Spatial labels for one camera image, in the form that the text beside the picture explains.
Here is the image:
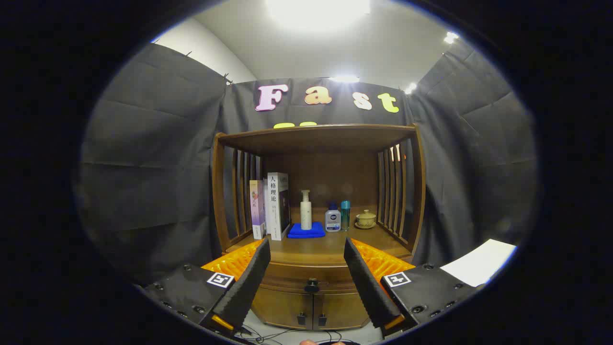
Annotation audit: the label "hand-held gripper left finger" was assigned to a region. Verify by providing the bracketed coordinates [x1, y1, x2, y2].
[142, 238, 272, 338]

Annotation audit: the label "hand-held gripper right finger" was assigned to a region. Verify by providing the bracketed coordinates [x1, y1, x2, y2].
[343, 237, 479, 338]

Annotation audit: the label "wooden drawer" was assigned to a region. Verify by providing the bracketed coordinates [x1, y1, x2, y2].
[261, 263, 364, 294]

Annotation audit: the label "wooden countertop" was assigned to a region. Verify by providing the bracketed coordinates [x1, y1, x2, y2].
[225, 223, 412, 266]

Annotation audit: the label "wooden cabinet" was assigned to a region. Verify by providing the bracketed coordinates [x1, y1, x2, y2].
[211, 124, 427, 331]

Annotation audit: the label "ceramic lidded cup with saucer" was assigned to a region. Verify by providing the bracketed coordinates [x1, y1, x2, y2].
[355, 209, 377, 230]

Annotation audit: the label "white bottle with blue cap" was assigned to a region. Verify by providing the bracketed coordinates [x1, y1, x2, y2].
[325, 204, 341, 233]

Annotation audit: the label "purple book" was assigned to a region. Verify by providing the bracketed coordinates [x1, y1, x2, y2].
[249, 180, 266, 240]

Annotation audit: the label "blue folded cloth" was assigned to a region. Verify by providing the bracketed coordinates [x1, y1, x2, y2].
[287, 222, 326, 239]

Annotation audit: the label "white book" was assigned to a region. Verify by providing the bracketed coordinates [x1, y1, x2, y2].
[266, 172, 291, 241]

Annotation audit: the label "white pump bottle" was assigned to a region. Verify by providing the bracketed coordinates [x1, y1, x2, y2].
[300, 190, 312, 230]

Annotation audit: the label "white board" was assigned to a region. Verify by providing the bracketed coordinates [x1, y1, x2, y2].
[440, 239, 518, 287]

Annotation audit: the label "black floor cables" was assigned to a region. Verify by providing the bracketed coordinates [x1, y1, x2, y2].
[237, 326, 360, 345]

